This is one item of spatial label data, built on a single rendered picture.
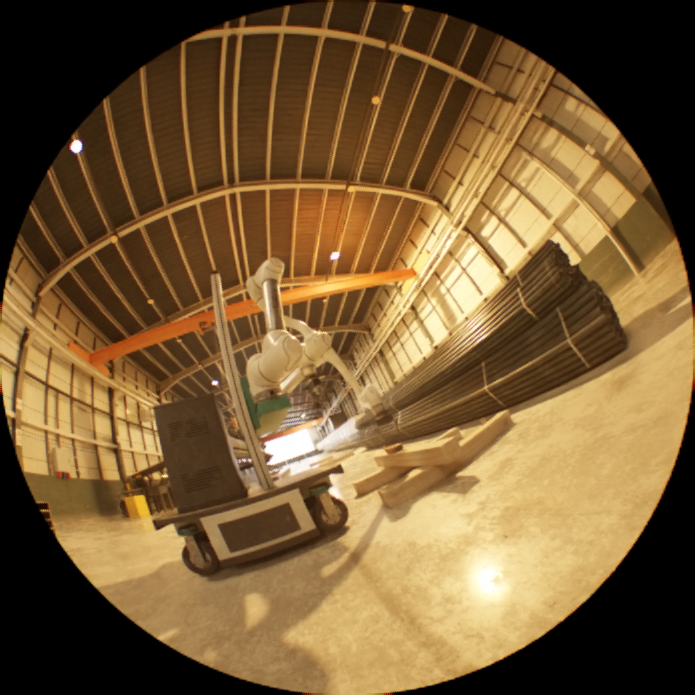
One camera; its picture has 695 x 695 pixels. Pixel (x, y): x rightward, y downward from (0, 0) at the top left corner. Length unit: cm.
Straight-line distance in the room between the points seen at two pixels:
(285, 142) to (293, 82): 241
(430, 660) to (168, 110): 995
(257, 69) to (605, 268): 1210
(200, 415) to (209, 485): 33
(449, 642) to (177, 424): 122
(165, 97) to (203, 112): 150
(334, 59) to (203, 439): 986
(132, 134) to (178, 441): 925
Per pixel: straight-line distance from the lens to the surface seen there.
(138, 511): 713
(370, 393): 170
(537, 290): 197
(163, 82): 953
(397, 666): 52
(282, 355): 107
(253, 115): 975
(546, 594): 52
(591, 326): 170
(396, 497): 127
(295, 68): 962
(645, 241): 895
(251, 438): 131
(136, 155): 984
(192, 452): 122
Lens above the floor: 41
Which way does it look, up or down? 20 degrees up
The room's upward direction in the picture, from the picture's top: 25 degrees counter-clockwise
